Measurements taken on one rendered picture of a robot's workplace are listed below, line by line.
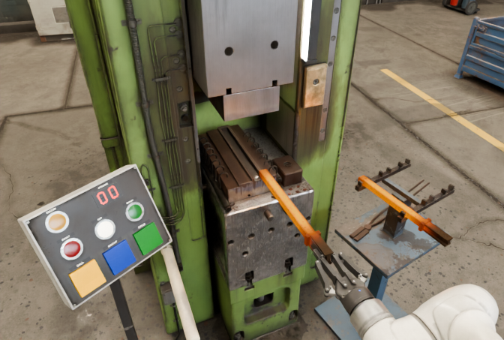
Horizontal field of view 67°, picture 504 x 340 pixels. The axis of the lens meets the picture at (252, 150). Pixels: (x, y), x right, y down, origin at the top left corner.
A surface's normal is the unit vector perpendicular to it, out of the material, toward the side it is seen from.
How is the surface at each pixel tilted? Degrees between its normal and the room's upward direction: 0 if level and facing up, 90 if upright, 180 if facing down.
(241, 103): 90
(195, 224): 90
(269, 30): 90
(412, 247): 0
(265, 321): 89
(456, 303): 28
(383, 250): 0
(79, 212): 60
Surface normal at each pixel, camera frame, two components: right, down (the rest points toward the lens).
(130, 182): 0.64, -0.09
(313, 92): 0.38, 0.52
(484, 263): 0.00, -0.83
